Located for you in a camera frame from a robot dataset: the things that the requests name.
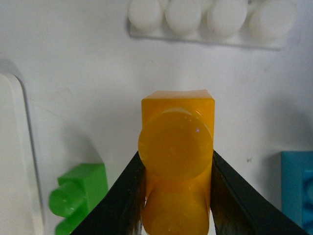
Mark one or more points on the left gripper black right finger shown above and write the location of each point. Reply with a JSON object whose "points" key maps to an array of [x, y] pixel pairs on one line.
{"points": [[238, 209]]}

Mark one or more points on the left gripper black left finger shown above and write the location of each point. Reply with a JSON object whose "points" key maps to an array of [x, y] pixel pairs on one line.
{"points": [[119, 212]]}

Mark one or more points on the yellow toy block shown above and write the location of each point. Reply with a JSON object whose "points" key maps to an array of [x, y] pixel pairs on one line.
{"points": [[176, 147]]}

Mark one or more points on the green toy block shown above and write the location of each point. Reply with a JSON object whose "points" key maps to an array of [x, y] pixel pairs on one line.
{"points": [[79, 191]]}

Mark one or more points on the blue toy block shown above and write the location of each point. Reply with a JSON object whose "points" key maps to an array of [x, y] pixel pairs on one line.
{"points": [[297, 187]]}

